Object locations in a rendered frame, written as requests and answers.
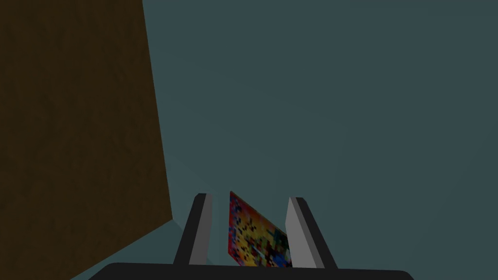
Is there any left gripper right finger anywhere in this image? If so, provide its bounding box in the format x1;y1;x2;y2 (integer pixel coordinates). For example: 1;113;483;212
285;196;338;269

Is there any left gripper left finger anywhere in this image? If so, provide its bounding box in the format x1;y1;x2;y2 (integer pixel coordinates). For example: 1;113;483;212
173;192;213;266

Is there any colourful picture on wall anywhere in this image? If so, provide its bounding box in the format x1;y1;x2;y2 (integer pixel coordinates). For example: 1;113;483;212
228;190;293;268

